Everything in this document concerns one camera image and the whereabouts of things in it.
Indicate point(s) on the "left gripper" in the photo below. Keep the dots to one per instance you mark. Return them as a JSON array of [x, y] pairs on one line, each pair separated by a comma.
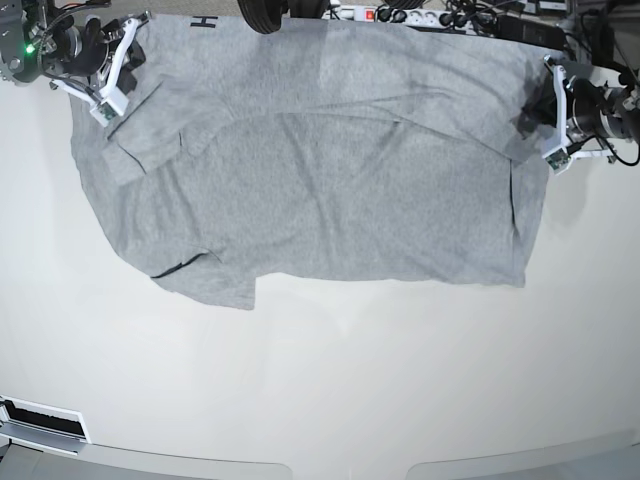
[[593, 112]]

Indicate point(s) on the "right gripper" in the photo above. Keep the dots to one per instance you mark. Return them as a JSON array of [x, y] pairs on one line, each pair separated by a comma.
[[88, 52]]

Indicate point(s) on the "grey t-shirt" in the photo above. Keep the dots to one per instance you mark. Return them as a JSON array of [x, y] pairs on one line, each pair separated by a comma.
[[328, 150]]

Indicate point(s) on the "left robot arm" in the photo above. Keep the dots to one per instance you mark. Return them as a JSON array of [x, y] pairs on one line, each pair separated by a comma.
[[602, 45]]

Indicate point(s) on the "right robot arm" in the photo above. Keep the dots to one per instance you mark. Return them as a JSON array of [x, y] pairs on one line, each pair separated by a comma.
[[21, 47]]

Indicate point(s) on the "black power adapter box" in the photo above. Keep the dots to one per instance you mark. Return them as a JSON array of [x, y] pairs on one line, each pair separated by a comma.
[[510, 28]]

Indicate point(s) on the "white power strip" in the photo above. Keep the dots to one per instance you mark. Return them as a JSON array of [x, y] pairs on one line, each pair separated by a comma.
[[482, 21]]

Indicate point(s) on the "black wheel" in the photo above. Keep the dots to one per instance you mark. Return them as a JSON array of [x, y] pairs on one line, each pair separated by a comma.
[[265, 16]]

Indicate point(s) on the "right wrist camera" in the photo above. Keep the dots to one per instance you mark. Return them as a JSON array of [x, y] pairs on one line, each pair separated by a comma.
[[111, 107]]

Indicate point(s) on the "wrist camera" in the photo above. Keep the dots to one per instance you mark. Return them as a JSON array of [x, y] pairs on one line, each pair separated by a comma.
[[558, 159], [111, 107]]

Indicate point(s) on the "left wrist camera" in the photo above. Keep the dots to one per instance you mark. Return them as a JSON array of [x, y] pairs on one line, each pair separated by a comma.
[[558, 159]]

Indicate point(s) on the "white slotted bracket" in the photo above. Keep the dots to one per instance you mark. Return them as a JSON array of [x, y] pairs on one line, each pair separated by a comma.
[[43, 427]]

